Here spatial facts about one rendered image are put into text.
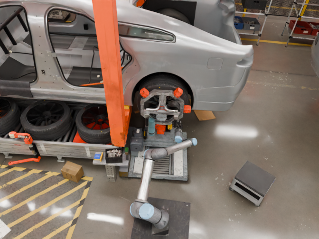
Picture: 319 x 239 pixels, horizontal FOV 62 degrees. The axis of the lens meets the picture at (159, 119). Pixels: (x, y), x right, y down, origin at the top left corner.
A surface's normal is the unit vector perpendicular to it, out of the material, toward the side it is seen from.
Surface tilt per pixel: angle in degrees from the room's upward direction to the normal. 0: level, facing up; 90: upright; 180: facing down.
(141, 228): 0
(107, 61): 90
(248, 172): 0
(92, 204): 0
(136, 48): 81
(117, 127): 90
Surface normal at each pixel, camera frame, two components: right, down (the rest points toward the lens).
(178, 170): 0.04, -0.71
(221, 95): -0.05, 0.70
